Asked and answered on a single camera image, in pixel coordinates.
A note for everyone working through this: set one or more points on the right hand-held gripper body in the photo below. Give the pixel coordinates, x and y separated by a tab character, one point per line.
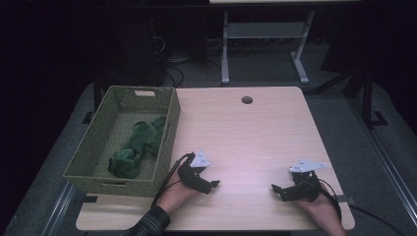
306	187

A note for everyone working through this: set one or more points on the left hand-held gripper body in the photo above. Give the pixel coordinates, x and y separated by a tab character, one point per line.
191	175

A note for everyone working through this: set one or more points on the green fleece garment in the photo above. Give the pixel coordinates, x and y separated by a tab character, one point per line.
137	144

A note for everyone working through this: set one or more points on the green woven basket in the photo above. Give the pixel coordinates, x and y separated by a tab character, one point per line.
98	131

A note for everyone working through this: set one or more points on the person's right hand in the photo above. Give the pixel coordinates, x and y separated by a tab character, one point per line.
319	206

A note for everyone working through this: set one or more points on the person's left hand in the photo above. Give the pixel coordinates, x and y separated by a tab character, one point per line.
177	196

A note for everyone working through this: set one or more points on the black metal stand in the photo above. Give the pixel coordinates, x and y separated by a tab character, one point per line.
367	98
96	95

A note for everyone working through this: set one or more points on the black equipment box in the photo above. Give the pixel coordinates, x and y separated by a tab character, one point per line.
137	59

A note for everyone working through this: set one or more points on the metal floor rail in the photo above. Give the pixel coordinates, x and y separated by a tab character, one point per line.
60	209
391	170

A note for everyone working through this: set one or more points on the grey metal desk frame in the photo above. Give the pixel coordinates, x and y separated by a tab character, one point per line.
262	30

